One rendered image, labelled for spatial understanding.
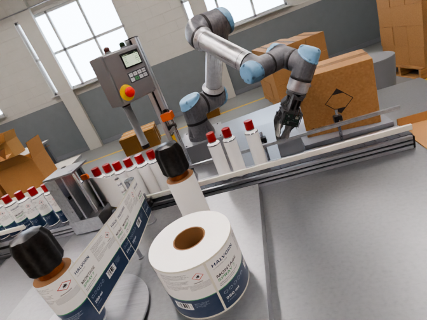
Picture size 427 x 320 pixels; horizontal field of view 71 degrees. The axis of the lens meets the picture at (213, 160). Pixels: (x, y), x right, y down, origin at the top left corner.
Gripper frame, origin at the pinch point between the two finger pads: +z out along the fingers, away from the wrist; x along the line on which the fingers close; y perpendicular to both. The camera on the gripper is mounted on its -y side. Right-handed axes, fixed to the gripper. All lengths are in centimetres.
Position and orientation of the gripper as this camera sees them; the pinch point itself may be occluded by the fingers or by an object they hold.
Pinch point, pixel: (279, 138)
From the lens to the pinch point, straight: 120.8
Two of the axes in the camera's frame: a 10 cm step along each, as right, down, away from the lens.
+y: -0.6, 4.8, -8.7
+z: -1.8, 8.6, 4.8
